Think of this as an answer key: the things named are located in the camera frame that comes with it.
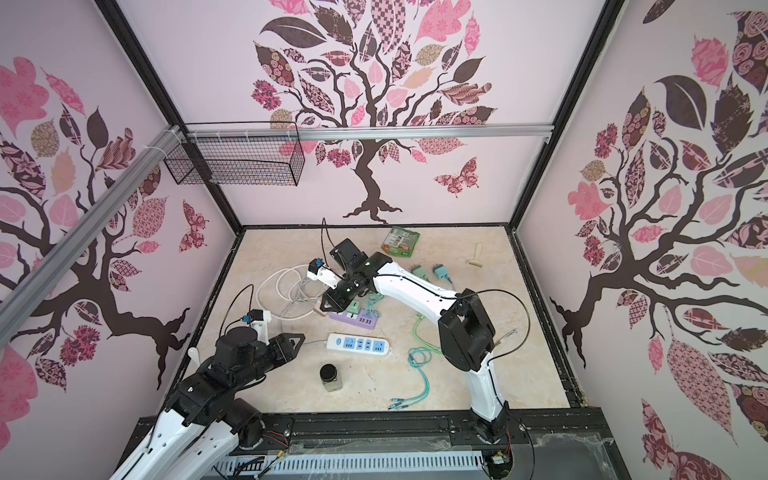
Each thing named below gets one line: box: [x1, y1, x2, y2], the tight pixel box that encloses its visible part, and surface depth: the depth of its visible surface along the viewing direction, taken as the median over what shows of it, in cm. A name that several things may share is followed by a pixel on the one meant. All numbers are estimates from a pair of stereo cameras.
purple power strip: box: [329, 309, 378, 330], surface depth 94 cm
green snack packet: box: [381, 226, 421, 257], surface depth 117 cm
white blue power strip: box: [326, 333, 391, 356], surface depth 88 cm
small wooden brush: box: [468, 242, 483, 268], surface depth 112 cm
